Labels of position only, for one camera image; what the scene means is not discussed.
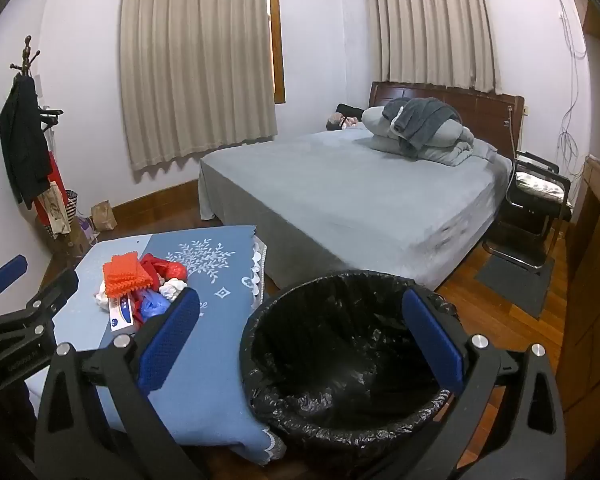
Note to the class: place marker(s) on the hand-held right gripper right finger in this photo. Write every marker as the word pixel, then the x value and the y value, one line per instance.
pixel 430 330

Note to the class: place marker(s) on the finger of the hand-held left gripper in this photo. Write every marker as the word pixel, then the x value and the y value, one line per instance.
pixel 10 267
pixel 55 287

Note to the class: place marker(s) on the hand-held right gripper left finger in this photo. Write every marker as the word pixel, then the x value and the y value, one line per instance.
pixel 167 340

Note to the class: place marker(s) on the blue plastic bag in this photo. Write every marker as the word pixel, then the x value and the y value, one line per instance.
pixel 152 305

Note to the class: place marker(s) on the white box with blue label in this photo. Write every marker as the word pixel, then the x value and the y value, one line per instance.
pixel 120 317

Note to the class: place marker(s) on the waste bin with black liner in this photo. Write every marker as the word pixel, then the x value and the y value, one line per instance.
pixel 330 350

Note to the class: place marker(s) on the blue tree print tablecloth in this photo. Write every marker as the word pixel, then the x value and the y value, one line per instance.
pixel 205 360

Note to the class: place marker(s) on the brown cardboard box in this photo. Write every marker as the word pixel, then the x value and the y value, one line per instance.
pixel 70 245

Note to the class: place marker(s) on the purple bag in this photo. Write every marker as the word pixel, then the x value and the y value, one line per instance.
pixel 85 227

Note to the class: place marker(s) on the beige canvas tote bag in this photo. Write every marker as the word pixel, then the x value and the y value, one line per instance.
pixel 55 210

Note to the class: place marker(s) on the striped bag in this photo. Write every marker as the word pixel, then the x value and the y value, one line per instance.
pixel 71 205

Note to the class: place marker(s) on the brown paper bag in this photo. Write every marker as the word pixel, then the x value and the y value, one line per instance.
pixel 103 216

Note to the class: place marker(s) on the grey floor mat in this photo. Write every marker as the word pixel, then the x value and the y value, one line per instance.
pixel 515 285

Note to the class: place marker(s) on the red hanging bag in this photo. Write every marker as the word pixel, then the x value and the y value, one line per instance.
pixel 56 175

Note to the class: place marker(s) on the dark hanging jacket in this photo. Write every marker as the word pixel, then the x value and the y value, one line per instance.
pixel 25 145

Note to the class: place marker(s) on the black folding chair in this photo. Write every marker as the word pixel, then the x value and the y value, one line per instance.
pixel 530 210

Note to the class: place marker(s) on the black clothes hanger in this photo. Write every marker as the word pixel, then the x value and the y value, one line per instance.
pixel 50 112

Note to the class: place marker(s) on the bed with grey sheet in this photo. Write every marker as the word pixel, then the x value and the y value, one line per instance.
pixel 340 195

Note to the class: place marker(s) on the wooden cabinet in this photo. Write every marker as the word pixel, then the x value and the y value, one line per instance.
pixel 590 260

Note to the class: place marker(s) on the patterned chair cushion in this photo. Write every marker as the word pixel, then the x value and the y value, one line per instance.
pixel 540 185

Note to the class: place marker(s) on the folded light grey duvet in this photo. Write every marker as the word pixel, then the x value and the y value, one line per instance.
pixel 450 145

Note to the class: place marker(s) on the dark grey folded towel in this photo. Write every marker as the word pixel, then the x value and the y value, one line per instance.
pixel 420 115

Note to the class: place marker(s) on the wooden coat rack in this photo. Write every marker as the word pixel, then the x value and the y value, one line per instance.
pixel 27 52

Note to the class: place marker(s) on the dark wooden headboard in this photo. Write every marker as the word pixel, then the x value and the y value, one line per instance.
pixel 485 110

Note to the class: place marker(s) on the small grey bundle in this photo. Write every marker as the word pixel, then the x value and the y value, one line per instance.
pixel 336 121

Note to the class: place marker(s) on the black pillow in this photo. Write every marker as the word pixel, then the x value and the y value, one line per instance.
pixel 350 109

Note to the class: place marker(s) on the beige curtain above headboard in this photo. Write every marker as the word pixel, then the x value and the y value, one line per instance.
pixel 430 25

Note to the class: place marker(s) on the beige curtain beside window frame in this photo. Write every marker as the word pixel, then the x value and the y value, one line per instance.
pixel 195 60

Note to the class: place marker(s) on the wooden window frame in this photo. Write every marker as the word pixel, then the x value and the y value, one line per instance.
pixel 276 50

